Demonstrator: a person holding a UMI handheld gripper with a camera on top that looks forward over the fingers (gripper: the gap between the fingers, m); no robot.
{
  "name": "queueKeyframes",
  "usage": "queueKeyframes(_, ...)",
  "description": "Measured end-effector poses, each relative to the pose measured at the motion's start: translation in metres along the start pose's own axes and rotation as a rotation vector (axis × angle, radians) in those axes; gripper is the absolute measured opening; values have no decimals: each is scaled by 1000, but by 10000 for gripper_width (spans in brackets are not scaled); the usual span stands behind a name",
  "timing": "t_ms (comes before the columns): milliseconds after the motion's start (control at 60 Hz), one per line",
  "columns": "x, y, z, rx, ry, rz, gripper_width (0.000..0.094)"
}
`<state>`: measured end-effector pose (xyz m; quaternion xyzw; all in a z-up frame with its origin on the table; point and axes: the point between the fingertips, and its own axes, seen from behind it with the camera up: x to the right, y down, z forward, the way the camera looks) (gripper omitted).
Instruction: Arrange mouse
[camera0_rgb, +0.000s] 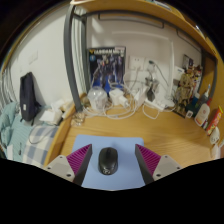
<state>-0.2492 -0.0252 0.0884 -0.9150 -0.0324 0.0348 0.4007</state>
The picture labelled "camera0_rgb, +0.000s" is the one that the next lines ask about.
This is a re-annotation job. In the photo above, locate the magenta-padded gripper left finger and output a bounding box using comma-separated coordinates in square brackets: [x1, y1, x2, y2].
[43, 143, 94, 187]

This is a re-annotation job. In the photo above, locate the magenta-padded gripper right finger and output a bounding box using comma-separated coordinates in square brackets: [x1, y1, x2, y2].
[134, 144, 184, 185]

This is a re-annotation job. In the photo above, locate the black computer mouse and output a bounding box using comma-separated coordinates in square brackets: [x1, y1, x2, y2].
[97, 146, 119, 176]

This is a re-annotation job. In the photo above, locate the light blue mouse pad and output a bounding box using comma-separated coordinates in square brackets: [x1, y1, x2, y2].
[71, 134, 148, 192]

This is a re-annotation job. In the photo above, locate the plaid blanket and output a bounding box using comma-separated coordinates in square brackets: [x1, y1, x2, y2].
[21, 123, 63, 168]

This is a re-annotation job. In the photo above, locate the white tissue pack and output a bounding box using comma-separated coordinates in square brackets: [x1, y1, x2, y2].
[39, 99, 71, 126]

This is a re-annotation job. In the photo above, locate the small white cup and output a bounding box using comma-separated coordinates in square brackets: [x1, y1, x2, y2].
[210, 143, 223, 159]

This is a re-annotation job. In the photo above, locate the white mug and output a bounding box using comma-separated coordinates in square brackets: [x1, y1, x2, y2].
[209, 126, 221, 145]

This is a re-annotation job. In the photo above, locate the white power strip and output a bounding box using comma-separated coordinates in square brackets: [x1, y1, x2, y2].
[146, 99, 176, 111]

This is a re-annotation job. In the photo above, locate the white lotion bottle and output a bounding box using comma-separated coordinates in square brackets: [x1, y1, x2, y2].
[194, 98, 212, 128]

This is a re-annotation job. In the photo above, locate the red snack can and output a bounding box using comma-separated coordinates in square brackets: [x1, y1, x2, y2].
[205, 105, 224, 136]

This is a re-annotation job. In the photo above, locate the teal pillow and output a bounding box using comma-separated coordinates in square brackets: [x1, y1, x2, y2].
[0, 101, 19, 148]

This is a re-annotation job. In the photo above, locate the white charger block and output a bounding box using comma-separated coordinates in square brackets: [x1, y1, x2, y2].
[133, 87, 148, 108]
[109, 88, 125, 107]

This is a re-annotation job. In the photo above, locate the clear plastic jar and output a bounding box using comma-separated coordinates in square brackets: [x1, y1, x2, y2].
[87, 86, 109, 111]

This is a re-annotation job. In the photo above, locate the tan robot figurine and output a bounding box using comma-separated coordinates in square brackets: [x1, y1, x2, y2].
[174, 72, 198, 116]

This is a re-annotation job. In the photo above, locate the white electric toothbrush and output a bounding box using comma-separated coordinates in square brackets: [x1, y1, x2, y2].
[203, 83, 212, 101]

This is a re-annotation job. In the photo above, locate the robot model kit box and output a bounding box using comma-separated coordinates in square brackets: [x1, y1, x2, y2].
[88, 45, 127, 93]

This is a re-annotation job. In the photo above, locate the wooden shelf unit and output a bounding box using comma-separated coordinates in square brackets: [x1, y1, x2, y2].
[69, 0, 224, 64]

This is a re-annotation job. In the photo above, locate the white cable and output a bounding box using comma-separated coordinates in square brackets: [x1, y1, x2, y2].
[79, 73, 161, 120]

